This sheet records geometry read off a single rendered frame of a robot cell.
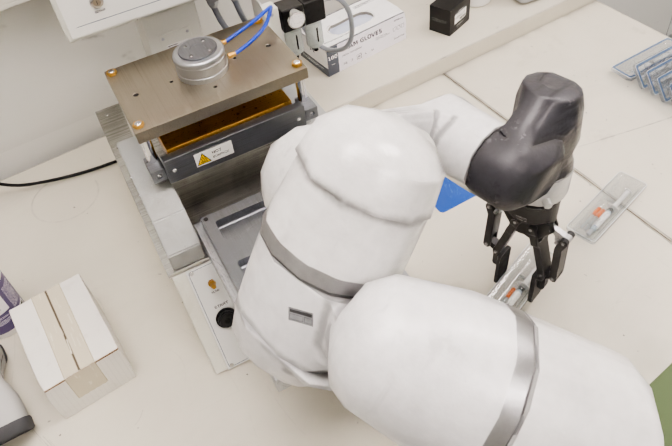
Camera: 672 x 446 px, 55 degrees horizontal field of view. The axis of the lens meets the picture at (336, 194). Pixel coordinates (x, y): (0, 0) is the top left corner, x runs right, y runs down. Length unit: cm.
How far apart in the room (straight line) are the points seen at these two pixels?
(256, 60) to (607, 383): 75
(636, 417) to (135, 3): 91
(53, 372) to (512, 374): 81
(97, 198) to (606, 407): 118
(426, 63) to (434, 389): 121
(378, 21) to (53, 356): 97
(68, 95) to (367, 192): 119
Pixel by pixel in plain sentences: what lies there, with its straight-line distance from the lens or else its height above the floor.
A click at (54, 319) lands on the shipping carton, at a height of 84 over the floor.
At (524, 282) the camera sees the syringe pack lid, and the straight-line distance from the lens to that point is 113.
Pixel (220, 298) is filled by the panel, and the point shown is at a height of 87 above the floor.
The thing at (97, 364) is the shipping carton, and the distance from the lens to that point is 107.
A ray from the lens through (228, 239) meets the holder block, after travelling 92.
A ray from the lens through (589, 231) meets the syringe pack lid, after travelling 122.
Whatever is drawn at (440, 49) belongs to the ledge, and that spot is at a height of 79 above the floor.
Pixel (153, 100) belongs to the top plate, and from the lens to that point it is 100.
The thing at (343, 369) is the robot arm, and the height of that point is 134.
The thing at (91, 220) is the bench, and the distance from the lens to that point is 139.
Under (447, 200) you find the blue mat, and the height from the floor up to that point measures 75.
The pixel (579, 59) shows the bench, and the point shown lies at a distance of 165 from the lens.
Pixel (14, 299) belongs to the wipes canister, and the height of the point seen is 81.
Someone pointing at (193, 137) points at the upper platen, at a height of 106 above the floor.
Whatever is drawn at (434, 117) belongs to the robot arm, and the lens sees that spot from 81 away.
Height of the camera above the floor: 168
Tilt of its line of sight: 46 degrees down
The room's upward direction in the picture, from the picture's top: 8 degrees counter-clockwise
